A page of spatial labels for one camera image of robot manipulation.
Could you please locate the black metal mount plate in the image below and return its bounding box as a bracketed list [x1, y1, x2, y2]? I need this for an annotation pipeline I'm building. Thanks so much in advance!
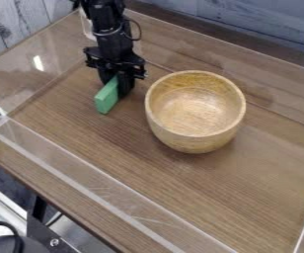
[24, 215, 80, 253]

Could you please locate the black table leg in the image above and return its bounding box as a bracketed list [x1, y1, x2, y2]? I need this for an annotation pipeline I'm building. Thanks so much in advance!
[32, 197, 48, 222]

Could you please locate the clear acrylic enclosure wall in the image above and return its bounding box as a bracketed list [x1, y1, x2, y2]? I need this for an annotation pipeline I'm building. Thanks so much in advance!
[0, 3, 304, 253]

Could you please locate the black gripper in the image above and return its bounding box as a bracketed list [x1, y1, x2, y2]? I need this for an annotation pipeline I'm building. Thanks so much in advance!
[83, 32, 147, 98]

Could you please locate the brown wooden bowl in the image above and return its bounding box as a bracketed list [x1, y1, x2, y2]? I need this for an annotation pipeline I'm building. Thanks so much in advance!
[144, 70, 247, 153]

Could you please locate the green rectangular block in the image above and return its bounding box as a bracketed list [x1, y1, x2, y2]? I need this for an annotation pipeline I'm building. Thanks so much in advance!
[94, 77, 119, 115]

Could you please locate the black cable loop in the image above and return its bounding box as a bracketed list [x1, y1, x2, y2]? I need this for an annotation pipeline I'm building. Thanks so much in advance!
[0, 220, 27, 253]

